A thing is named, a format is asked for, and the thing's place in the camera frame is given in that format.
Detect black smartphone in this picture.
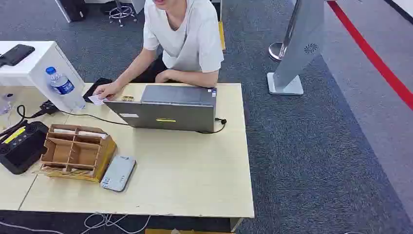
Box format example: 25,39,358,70
82,77,113,103

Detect person's right hand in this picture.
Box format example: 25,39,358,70
93,82,123,100

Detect person's left hand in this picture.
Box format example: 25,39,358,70
154,70,171,84

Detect chrome stanchion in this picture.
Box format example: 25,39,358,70
268,0,300,62

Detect white cables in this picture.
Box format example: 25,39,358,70
0,213,152,234

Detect black laptop power cable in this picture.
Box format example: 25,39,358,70
16,104,227,135

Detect large blue label water bottle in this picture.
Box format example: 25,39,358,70
45,66,87,111

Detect white card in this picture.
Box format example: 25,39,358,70
88,94,106,106

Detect black phone case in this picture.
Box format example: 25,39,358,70
0,44,36,68

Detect person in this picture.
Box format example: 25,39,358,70
93,0,224,100

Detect wooden card box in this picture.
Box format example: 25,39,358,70
38,124,117,183

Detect white cabinet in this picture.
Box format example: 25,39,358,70
0,41,87,113

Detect black power adapter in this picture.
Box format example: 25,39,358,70
39,100,60,116

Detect small clear plastic bottle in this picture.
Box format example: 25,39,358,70
0,93,14,116

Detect red floor tape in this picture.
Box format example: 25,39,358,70
326,0,413,112

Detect grey kiosk stand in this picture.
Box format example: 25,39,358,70
266,0,325,96

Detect black controller with screen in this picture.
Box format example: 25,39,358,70
0,121,50,176

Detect black computer tower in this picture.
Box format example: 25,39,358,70
58,0,89,22

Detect grey laptop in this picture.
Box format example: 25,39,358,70
103,84,217,133

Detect silver card reader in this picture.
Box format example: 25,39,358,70
100,155,137,193

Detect chrome office chair base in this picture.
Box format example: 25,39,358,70
108,0,138,28

